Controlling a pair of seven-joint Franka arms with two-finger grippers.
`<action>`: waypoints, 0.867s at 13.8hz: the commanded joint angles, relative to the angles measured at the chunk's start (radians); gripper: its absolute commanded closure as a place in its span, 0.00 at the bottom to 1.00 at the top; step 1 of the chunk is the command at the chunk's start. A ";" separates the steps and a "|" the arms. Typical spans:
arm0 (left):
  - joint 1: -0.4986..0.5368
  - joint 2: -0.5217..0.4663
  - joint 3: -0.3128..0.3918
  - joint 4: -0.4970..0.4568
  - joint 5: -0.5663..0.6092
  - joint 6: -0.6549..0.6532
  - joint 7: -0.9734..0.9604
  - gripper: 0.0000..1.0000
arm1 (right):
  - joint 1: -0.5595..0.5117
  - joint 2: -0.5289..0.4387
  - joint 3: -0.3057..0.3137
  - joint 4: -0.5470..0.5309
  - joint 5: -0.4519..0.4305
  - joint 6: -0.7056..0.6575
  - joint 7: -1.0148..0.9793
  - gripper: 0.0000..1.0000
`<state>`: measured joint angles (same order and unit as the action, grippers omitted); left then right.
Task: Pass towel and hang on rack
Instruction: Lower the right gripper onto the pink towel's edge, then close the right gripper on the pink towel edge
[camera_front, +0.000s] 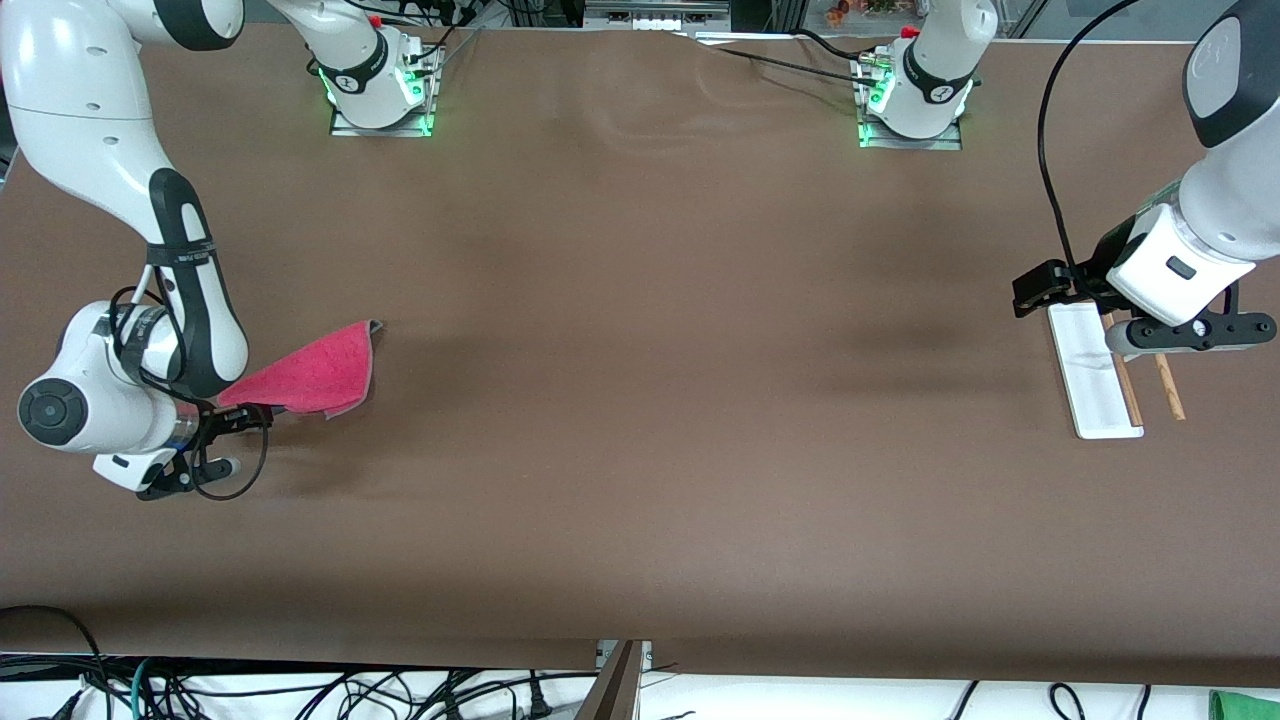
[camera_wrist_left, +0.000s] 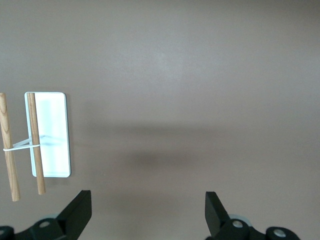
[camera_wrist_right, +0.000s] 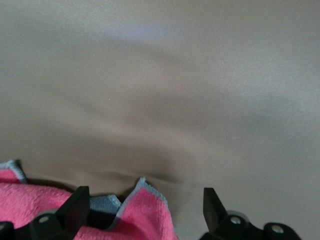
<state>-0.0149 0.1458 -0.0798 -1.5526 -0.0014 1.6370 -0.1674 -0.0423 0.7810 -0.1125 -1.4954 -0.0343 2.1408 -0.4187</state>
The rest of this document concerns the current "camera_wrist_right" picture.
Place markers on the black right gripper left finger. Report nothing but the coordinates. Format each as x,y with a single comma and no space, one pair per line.
75,212

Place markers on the pink and grey towel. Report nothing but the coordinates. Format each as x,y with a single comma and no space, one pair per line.
145,212

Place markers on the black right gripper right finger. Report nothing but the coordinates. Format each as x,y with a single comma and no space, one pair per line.
213,215

